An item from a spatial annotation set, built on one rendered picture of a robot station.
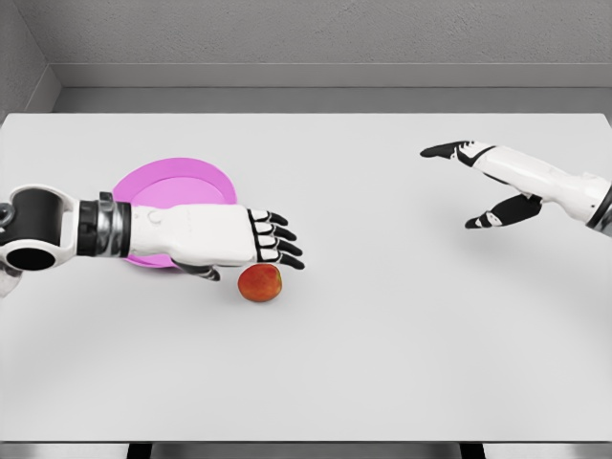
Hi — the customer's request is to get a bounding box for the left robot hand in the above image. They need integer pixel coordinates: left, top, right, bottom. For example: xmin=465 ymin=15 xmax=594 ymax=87
xmin=167 ymin=204 xmax=306 ymax=282

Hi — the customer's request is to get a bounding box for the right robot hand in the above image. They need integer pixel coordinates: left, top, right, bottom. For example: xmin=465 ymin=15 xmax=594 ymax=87
xmin=420 ymin=140 xmax=573 ymax=230

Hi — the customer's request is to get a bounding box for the red apple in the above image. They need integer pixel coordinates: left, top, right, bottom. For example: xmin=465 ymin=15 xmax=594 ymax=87
xmin=237 ymin=263 xmax=284 ymax=304

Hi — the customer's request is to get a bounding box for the pink plate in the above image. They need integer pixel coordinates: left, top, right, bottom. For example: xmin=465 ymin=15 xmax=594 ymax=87
xmin=112 ymin=156 xmax=238 ymax=272

